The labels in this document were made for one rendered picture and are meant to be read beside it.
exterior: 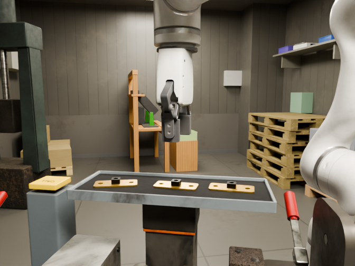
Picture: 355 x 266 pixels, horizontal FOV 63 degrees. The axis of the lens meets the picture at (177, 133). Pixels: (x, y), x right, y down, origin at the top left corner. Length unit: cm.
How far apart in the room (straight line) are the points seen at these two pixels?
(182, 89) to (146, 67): 586
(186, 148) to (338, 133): 438
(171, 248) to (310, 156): 41
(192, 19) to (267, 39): 594
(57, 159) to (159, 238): 464
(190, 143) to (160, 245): 450
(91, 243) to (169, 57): 32
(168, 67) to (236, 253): 31
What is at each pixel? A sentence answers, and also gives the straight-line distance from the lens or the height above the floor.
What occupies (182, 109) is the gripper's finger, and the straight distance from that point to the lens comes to 60.
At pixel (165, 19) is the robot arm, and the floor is 146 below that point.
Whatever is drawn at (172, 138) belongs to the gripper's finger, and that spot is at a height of 126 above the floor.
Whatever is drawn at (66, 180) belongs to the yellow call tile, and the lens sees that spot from 67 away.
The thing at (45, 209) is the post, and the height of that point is 111.
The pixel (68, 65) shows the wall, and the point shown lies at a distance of 645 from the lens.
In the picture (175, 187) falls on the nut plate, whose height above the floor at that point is 116.
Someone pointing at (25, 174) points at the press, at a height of 42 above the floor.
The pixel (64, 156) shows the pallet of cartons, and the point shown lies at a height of 32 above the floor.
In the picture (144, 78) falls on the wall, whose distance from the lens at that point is 634.
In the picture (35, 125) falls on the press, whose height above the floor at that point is 97.
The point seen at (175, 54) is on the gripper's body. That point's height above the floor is 141.
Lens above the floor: 134
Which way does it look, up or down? 8 degrees down
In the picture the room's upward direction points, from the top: straight up
